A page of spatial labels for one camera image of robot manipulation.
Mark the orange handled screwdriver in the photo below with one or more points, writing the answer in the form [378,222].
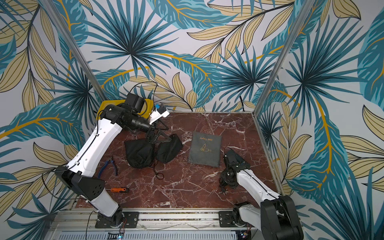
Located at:
[118,190]

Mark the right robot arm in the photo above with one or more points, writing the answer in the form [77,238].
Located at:
[276,217]

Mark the grey hair dryer pouch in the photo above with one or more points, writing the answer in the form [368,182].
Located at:
[205,149]

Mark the aluminium front rail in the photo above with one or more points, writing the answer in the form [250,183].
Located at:
[82,219]

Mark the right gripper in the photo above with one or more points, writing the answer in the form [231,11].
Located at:
[235,163]

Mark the plain black drawstring pouch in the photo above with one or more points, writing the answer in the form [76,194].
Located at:
[166,152]

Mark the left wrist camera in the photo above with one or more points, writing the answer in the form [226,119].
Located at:
[160,111]

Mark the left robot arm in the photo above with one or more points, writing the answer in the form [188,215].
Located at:
[135,114]

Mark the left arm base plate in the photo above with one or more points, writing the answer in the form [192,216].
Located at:
[127,220]

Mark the yellow black toolbox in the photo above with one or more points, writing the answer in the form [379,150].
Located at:
[145,112]

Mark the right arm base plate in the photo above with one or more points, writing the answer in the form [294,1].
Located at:
[231,219]

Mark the black hair dryer pouch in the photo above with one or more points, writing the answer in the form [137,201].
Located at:
[139,153]

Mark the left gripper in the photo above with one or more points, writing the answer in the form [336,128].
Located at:
[154,137]

